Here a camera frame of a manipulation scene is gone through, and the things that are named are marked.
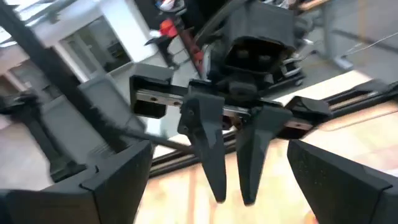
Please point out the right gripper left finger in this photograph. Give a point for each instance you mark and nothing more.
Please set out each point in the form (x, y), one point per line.
(124, 180)

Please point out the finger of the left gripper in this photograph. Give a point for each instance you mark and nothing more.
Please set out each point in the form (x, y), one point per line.
(256, 146)
(205, 133)

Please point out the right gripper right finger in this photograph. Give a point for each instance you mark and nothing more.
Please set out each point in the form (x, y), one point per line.
(335, 193)

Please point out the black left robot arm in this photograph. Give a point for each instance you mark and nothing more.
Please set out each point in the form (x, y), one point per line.
(211, 21)

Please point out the grey cabinet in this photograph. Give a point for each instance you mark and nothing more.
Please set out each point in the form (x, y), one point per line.
(102, 102)

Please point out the red background object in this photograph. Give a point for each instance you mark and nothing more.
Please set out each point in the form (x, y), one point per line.
(168, 28)

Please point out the grey stand base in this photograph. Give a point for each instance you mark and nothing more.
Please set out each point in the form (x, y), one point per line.
(343, 62)

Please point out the black pedestal stand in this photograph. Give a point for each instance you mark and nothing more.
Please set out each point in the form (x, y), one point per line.
(40, 137)

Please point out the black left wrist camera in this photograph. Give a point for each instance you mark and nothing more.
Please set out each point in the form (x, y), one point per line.
(258, 28)

